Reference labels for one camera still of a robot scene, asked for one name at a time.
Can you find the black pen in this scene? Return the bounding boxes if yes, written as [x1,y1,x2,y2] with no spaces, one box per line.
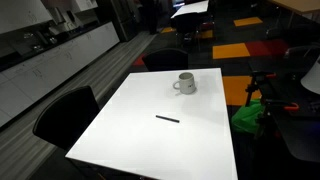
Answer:
[155,115,180,123]

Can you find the white ceramic mug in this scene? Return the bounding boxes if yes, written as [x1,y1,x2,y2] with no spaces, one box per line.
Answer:
[173,72,196,94]

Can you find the black chair behind table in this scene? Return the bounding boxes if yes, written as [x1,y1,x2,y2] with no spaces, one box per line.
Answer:
[142,48,188,71]

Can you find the green bag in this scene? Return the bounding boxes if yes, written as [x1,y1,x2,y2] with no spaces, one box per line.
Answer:
[231,99,265,134]

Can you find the white background table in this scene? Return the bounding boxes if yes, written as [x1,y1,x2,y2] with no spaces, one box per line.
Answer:
[171,0,209,19]

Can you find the black chair left of table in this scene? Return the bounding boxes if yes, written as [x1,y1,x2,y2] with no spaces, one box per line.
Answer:
[33,86,100,150]

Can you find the black tripod with orange clamps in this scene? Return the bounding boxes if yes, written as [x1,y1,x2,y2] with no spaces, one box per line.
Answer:
[245,71,300,139]

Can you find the white kitchen counter cabinets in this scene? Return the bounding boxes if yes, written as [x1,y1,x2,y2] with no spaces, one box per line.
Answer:
[0,22,120,126]

